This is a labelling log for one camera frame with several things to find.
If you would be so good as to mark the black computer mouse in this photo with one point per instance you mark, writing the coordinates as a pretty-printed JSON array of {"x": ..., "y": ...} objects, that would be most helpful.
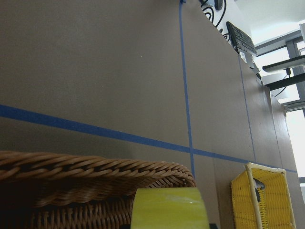
[{"x": 218, "y": 4}]

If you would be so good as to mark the yellow woven basket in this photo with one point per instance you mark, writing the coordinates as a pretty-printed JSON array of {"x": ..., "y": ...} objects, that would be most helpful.
[{"x": 274, "y": 211}]

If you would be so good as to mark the toy panda figure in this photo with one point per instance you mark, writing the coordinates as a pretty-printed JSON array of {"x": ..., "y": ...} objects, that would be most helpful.
[{"x": 258, "y": 185}]

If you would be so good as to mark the brown wicker basket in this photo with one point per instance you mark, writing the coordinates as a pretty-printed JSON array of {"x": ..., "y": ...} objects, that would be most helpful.
[{"x": 43, "y": 190}]

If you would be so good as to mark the black keyboard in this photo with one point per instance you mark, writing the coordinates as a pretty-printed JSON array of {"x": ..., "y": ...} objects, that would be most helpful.
[{"x": 240, "y": 39}]

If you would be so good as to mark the yellow clear tape roll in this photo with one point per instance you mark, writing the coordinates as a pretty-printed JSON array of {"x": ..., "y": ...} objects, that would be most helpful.
[{"x": 169, "y": 208}]

